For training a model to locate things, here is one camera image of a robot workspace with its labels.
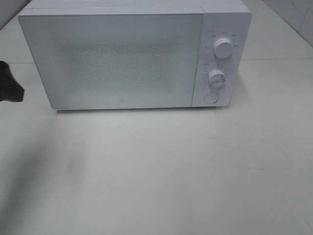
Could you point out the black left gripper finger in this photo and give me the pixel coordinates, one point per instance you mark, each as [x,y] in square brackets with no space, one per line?
[10,89]

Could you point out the white microwave door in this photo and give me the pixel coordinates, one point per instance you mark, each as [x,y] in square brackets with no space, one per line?
[115,61]

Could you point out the round white door-release button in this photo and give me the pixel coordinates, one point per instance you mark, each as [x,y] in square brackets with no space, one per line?
[211,97]

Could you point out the white timer knob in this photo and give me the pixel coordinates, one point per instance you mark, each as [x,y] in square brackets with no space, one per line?
[216,78]

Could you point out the upper white power knob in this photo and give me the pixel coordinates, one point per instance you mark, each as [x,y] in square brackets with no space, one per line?
[223,47]

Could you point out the white microwave oven body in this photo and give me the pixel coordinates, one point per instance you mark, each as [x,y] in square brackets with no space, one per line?
[221,18]

